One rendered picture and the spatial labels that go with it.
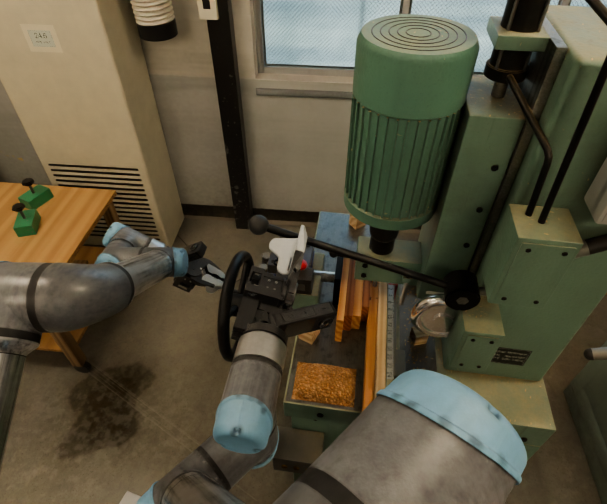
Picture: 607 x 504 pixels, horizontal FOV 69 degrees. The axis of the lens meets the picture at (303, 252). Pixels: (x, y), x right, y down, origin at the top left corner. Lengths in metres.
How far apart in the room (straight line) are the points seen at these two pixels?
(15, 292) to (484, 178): 0.76
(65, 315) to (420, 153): 0.61
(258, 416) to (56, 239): 1.52
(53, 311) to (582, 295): 0.90
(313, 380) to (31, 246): 1.40
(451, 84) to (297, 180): 1.81
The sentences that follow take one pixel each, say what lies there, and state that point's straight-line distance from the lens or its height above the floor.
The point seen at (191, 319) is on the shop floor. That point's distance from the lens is 2.21.
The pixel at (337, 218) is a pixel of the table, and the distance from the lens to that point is 1.28.
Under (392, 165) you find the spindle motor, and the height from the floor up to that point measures 1.33.
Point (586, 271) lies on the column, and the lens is 0.90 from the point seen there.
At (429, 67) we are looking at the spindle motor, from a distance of 0.65.
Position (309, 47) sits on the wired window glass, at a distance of 2.17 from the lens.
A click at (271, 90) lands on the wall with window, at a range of 2.18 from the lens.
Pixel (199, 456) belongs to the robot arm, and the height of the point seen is 1.09.
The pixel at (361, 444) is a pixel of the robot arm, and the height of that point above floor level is 1.42.
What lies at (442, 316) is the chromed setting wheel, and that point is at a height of 1.04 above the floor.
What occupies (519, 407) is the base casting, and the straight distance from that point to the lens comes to 1.14.
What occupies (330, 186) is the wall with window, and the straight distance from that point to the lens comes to 2.43.
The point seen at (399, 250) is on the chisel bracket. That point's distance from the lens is 0.96.
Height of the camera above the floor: 1.73
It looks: 45 degrees down
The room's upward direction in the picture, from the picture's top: straight up
